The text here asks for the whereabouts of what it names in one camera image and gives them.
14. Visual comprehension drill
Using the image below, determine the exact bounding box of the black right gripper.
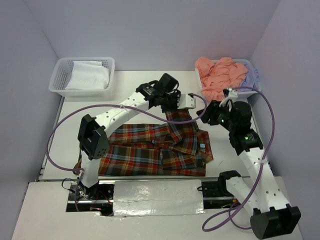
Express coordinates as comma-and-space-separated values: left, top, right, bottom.
196, 99, 236, 132

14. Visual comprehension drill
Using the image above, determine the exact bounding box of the white plastic basket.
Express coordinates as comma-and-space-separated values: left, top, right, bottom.
48, 57, 115, 98
195, 56, 260, 102

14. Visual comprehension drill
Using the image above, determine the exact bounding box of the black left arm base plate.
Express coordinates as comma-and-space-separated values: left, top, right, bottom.
61, 178, 115, 217

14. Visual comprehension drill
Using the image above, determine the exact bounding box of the white plastic basket left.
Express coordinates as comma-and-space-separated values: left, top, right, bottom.
48, 57, 115, 98

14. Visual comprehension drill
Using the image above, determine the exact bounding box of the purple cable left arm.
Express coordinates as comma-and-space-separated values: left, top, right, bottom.
46, 92, 209, 212

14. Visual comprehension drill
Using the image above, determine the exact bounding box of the silver foil tape panel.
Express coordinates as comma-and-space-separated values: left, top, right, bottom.
112, 179, 204, 217

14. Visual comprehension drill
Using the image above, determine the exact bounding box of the plaid flannel long sleeve shirt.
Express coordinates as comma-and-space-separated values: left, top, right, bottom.
73, 108, 215, 177

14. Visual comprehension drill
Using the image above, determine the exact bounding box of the lavender crumpled shirt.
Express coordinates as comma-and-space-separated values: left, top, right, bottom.
240, 63, 261, 90

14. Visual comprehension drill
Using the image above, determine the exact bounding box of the white folded cloth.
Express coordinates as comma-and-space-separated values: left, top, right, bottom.
65, 60, 110, 91

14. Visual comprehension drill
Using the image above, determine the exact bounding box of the white plastic basket right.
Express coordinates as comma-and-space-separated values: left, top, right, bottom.
195, 56, 260, 102

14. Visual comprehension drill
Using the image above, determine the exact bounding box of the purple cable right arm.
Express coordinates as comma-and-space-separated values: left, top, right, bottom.
201, 86, 276, 232

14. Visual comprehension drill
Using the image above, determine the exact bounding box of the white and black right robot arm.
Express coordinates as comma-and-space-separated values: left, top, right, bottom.
201, 100, 301, 240

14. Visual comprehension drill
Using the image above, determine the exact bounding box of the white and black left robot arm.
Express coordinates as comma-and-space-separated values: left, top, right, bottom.
77, 73, 181, 199

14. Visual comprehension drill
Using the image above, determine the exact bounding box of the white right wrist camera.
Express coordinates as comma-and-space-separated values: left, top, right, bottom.
219, 88, 238, 107

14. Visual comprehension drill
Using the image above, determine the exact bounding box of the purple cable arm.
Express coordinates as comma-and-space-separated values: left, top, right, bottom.
201, 86, 276, 232
46, 92, 209, 212

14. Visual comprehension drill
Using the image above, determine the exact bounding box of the orange crumpled shirt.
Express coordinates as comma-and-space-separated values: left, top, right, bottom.
195, 57, 248, 102

